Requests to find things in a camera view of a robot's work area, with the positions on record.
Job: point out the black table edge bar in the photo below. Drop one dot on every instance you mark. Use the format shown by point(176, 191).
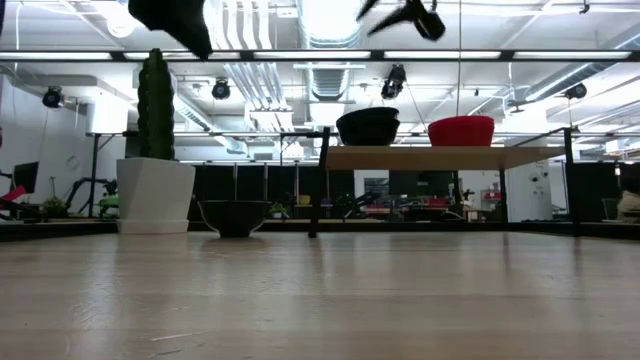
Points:
point(50, 231)

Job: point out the white hexagonal plant pot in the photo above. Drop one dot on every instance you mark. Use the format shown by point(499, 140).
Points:
point(155, 195)

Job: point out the green cactus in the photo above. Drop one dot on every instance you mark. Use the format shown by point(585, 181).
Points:
point(156, 110)

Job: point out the patterned ceramic mini bowl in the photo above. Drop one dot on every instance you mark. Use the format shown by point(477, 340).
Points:
point(234, 217)
point(367, 132)

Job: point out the black ceiling spotlight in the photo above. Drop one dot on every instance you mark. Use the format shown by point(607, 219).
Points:
point(221, 89)
point(52, 97)
point(393, 81)
point(575, 91)

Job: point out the black metal shelf frame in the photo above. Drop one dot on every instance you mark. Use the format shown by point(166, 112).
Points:
point(320, 190)

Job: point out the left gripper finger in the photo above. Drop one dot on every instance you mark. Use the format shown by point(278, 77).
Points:
point(195, 27)

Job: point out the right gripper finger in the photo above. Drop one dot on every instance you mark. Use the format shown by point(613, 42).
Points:
point(369, 7)
point(397, 19)

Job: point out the black background robot arm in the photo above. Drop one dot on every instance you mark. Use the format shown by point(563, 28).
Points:
point(95, 180)

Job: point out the small green potted plant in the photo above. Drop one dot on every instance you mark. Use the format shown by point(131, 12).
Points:
point(54, 205)
point(278, 209)

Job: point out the red flat object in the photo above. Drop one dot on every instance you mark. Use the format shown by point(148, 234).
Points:
point(12, 195)

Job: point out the black computer monitor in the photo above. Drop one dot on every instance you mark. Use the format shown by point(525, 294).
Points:
point(26, 176)

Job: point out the red plastic mini bowl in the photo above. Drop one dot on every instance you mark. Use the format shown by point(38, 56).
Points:
point(460, 134)

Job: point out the silver ventilation duct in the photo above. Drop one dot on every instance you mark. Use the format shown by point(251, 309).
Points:
point(330, 80)

